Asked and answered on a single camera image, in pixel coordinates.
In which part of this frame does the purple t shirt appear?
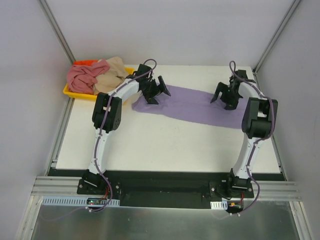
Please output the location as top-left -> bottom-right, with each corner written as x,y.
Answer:
132,85 -> 247,129

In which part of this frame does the aluminium frame post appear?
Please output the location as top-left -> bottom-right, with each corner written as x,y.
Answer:
252,0 -> 303,76
38,0 -> 76,64

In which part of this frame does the white cable duct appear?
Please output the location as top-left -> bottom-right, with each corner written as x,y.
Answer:
42,196 -> 109,208
210,200 -> 228,211

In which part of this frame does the beige t shirt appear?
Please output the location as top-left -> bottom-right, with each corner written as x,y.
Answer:
93,56 -> 129,95

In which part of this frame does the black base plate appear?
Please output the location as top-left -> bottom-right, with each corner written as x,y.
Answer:
48,167 -> 255,208

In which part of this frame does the right white cable duct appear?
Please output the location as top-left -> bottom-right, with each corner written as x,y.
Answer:
210,200 -> 228,211

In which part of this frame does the pink t shirt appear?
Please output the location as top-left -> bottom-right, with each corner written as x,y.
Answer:
66,60 -> 110,95

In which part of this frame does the left white cable duct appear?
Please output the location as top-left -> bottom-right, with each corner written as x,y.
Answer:
42,196 -> 109,208

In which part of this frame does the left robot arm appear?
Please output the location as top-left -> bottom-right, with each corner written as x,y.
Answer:
81,63 -> 171,195

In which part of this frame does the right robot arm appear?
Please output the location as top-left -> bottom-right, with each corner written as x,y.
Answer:
210,69 -> 278,200

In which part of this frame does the aluminium front rail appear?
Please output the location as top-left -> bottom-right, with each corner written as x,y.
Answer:
31,176 -> 302,202

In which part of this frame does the left aluminium frame post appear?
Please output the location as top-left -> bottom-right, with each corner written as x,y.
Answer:
38,0 -> 76,64

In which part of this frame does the right aluminium frame post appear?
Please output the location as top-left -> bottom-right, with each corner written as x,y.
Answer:
252,0 -> 303,76

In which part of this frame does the yellow plastic bin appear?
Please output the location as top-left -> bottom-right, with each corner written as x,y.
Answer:
63,59 -> 134,101

